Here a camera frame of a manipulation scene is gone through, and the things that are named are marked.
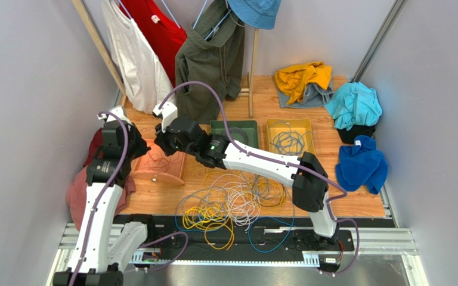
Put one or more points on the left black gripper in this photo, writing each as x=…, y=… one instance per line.
x=142, y=148

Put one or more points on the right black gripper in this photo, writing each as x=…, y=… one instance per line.
x=164, y=140

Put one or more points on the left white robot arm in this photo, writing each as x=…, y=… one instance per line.
x=95, y=260

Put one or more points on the orange plastic tray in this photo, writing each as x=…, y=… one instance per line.
x=155, y=166

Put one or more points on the dark red garment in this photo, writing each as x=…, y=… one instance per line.
x=95, y=143

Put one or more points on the white tank top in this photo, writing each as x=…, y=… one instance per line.
x=145, y=79

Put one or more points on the green plastic tray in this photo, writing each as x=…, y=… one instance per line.
x=244, y=131

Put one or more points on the dusty pink garment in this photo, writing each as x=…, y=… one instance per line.
x=76, y=197

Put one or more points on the olive green jacket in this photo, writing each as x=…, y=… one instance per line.
x=212, y=53

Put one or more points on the red t-shirt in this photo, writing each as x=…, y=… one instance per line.
x=163, y=35

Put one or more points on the yellow plastic tray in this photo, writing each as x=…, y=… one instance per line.
x=291, y=137

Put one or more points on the yellow garment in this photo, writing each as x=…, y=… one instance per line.
x=293, y=80

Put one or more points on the grey-blue garment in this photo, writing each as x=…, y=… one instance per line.
x=314, y=96

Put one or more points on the blue bucket hat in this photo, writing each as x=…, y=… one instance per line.
x=260, y=14

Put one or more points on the wooden clothes rack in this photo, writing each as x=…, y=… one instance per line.
x=122, y=97

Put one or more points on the black garment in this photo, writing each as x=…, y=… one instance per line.
x=348, y=136

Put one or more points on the cyan garment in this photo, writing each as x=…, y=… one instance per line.
x=354, y=104

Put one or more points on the royal blue garment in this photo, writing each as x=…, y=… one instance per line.
x=362, y=164

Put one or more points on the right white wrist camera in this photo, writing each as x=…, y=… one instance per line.
x=167, y=112

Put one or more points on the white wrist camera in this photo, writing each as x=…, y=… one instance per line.
x=167, y=112
x=114, y=115

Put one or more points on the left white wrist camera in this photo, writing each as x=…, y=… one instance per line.
x=114, y=115

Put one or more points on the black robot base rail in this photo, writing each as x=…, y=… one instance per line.
x=277, y=242

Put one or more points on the aluminium corner post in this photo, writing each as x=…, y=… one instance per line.
x=378, y=40

